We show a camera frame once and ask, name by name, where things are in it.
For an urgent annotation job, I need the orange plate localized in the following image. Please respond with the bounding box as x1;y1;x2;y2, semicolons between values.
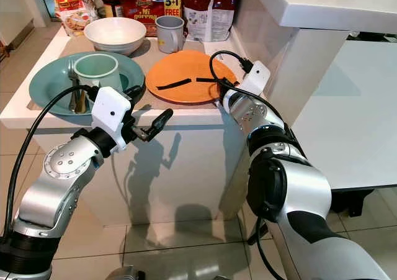
146;49;238;104

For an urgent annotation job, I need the mint green cup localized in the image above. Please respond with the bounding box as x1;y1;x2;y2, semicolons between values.
73;53;120;98

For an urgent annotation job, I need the grey mug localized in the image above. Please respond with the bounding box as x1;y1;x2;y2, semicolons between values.
154;16;186;54

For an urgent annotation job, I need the white kitchen island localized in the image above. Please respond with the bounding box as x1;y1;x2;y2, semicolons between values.
0;0;397;226

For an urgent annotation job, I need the white bowl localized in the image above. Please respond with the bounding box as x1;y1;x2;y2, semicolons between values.
84;17;148;56

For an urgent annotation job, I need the metal fork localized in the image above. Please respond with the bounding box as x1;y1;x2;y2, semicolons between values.
66;61;86;114

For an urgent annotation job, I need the red and white bag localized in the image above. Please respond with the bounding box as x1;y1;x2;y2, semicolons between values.
181;0;237;42

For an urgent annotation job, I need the red instant noodle multipack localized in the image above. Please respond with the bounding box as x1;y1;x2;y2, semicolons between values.
119;0;182;36

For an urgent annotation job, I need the teal plate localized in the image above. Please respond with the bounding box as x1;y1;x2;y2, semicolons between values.
29;52;145;115

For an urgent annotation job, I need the jar with red lid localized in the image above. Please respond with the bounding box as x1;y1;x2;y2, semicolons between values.
99;0;123;19

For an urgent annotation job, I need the orange snack bag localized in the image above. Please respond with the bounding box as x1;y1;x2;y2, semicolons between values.
54;0;99;36

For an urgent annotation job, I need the grey robot foot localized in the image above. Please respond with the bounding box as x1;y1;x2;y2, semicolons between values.
104;264;145;280

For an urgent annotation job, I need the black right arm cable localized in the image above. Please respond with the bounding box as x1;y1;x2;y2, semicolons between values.
208;50;287;127

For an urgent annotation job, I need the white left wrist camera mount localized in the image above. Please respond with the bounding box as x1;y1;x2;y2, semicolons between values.
91;86;135;154

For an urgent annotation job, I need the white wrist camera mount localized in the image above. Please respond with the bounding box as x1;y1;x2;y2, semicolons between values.
91;86;135;154
223;61;272;111

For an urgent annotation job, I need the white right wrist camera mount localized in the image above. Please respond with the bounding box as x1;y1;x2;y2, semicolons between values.
223;61;272;111

